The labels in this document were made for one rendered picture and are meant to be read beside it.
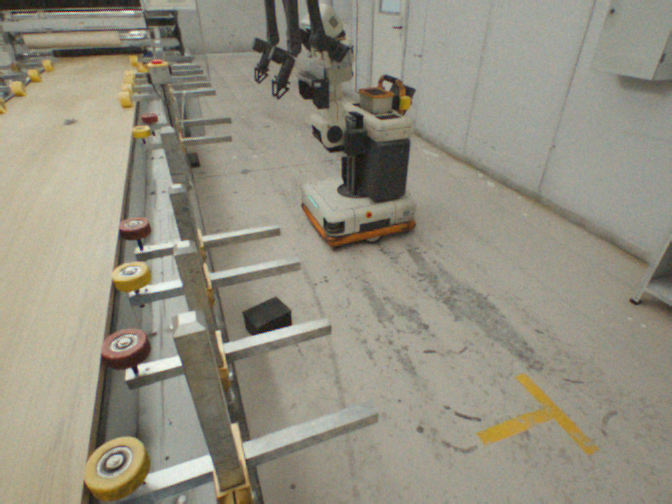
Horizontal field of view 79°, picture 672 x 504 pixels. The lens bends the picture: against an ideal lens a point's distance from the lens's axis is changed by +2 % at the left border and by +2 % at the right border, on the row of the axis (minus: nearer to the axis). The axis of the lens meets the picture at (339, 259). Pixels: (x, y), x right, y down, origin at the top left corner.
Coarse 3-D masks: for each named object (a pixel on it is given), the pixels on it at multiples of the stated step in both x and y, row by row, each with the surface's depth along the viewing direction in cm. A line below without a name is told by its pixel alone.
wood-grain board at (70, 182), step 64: (64, 64) 355; (128, 64) 355; (0, 128) 196; (64, 128) 195; (128, 128) 196; (0, 192) 135; (64, 192) 135; (0, 256) 103; (64, 256) 103; (0, 320) 83; (64, 320) 83; (0, 384) 70; (64, 384) 70; (0, 448) 60; (64, 448) 60
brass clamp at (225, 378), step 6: (222, 342) 87; (222, 348) 86; (222, 354) 84; (222, 360) 83; (222, 366) 82; (222, 372) 81; (228, 372) 82; (222, 378) 80; (228, 378) 81; (222, 384) 81; (228, 384) 81
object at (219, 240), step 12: (252, 228) 131; (264, 228) 132; (276, 228) 132; (204, 240) 125; (216, 240) 126; (228, 240) 128; (240, 240) 129; (144, 252) 120; (156, 252) 121; (168, 252) 123
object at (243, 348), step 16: (320, 320) 94; (256, 336) 90; (272, 336) 90; (288, 336) 90; (304, 336) 92; (320, 336) 94; (240, 352) 87; (256, 352) 89; (144, 368) 83; (160, 368) 83; (176, 368) 83; (128, 384) 81; (144, 384) 82
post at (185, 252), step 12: (180, 252) 66; (192, 252) 66; (180, 264) 67; (192, 264) 67; (180, 276) 68; (192, 276) 69; (192, 288) 70; (204, 288) 71; (192, 300) 71; (204, 300) 72; (204, 312) 73; (216, 336) 79; (216, 348) 79; (216, 360) 80; (228, 396) 87
